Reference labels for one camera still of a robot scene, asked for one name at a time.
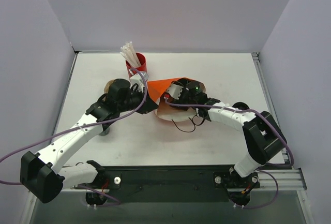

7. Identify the aluminium frame rail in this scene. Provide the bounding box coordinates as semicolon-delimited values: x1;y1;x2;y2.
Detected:
258;169;307;191

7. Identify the red cylindrical holder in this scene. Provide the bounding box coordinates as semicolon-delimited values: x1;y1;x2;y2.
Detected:
126;52;147;78

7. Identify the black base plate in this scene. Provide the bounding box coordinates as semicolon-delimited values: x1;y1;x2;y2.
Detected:
83;165;260;208

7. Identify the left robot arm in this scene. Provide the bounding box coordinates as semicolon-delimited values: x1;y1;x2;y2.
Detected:
20;78;158;203

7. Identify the brown cardboard cup carrier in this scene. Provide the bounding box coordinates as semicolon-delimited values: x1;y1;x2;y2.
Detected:
103;79;116;102

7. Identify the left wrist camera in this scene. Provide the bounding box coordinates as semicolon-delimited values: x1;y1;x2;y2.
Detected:
129;71;144;92

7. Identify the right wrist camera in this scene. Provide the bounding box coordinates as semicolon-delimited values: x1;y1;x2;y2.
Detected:
164;81;185;100

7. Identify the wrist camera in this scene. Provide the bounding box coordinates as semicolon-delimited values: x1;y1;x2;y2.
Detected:
129;71;144;92
164;81;185;100

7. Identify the orange paper bag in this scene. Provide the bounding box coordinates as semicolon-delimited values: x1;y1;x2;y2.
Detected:
147;77;205;133

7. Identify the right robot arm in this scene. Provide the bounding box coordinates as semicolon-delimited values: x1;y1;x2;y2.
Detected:
167;79;287;187

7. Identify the white wrapped straws bundle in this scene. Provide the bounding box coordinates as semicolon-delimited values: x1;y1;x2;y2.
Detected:
120;42;138;66

